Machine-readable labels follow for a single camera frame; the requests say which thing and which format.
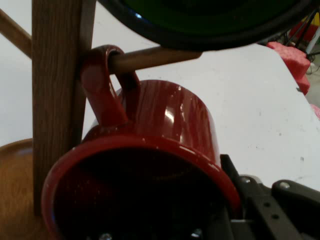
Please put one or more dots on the brown wooden mug tree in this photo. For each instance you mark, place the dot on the brown wooden mug tree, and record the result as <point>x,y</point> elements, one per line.
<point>57,100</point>

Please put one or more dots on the red enamel mug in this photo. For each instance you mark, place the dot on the red enamel mug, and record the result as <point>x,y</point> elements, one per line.
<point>162,112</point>

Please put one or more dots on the green enamel mug white print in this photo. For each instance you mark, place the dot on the green enamel mug white print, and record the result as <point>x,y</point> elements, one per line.
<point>212,30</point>

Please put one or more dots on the large red foam block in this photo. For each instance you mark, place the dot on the large red foam block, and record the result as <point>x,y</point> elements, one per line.
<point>292,60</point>

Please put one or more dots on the black camera tripod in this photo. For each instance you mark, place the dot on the black camera tripod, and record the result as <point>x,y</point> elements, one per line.
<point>303,27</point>

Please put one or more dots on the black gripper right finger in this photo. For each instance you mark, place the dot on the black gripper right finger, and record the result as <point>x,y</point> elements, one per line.
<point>275,215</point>

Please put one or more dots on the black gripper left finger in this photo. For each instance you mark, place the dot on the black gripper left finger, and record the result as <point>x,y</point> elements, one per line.
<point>217,227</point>

